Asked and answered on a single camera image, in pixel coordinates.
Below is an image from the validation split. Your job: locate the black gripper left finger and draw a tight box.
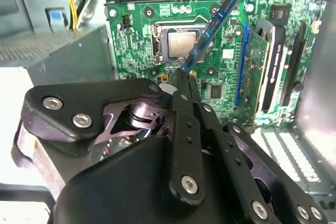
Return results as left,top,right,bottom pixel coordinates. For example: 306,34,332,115
12,68,207,203

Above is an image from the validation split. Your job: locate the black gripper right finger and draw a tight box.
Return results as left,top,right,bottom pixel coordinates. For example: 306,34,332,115
188,74,329,224

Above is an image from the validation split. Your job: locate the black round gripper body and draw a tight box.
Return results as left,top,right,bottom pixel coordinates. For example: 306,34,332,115
48,98,265,224

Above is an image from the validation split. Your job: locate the blue RAM stick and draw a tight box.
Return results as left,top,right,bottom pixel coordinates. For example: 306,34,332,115
180,0,248,73

